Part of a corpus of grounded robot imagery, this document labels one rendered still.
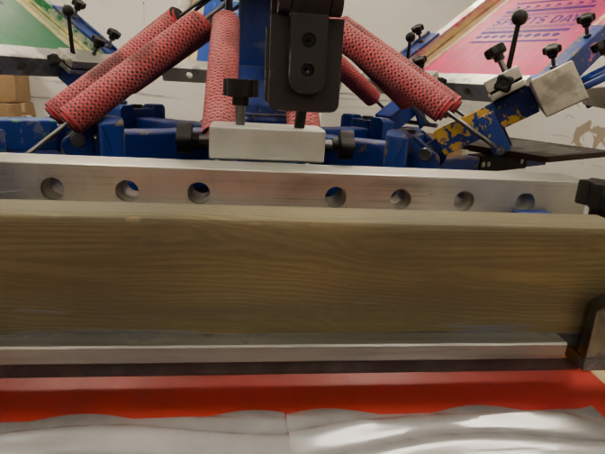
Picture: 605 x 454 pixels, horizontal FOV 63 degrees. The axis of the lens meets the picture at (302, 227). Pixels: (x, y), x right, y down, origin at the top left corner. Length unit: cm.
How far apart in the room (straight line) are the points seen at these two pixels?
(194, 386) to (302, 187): 25
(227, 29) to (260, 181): 45
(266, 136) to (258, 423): 34
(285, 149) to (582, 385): 35
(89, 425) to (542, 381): 26
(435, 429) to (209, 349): 12
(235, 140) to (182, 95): 389
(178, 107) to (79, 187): 394
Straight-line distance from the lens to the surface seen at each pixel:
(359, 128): 127
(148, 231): 26
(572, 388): 36
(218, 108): 73
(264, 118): 102
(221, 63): 81
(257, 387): 30
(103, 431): 27
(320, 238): 26
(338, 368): 30
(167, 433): 26
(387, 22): 457
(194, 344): 27
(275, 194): 49
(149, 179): 50
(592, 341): 33
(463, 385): 33
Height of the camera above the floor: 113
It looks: 17 degrees down
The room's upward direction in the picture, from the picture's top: 3 degrees clockwise
